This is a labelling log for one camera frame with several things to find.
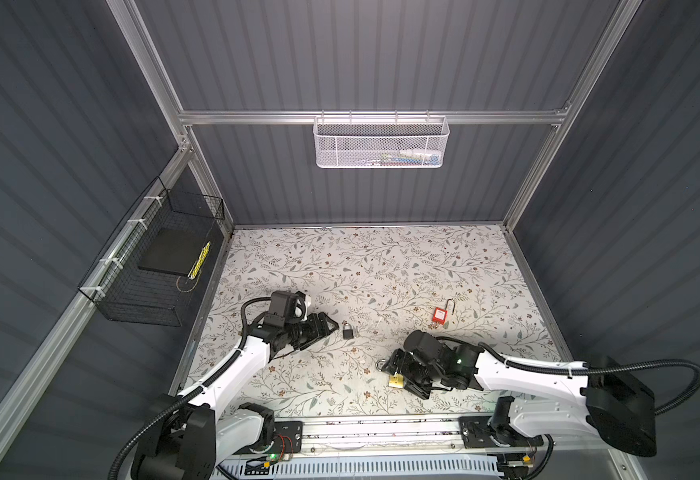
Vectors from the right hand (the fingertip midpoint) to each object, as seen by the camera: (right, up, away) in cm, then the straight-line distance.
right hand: (390, 380), depth 79 cm
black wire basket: (-60, +30, -6) cm, 67 cm away
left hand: (-16, +12, +5) cm, 21 cm away
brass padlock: (+2, -1, +2) cm, 3 cm away
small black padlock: (-12, +9, +13) cm, 19 cm away
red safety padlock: (+18, +14, +15) cm, 27 cm away
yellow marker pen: (-48, +32, -5) cm, 58 cm away
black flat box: (-55, +35, -5) cm, 65 cm away
